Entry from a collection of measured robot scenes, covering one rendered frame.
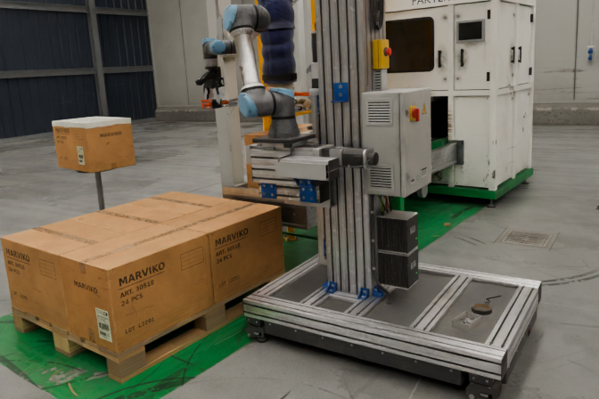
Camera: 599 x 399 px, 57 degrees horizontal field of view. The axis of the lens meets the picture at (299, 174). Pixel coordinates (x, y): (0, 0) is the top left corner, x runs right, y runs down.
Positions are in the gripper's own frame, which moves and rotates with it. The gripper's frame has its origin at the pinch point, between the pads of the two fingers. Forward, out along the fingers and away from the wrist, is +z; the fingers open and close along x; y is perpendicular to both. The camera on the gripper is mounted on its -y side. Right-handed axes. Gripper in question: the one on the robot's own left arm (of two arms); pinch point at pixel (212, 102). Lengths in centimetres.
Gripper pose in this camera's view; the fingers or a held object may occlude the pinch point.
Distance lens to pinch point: 312.8
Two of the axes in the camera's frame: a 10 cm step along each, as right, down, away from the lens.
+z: 0.7, 9.8, 1.9
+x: -7.7, -0.7, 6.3
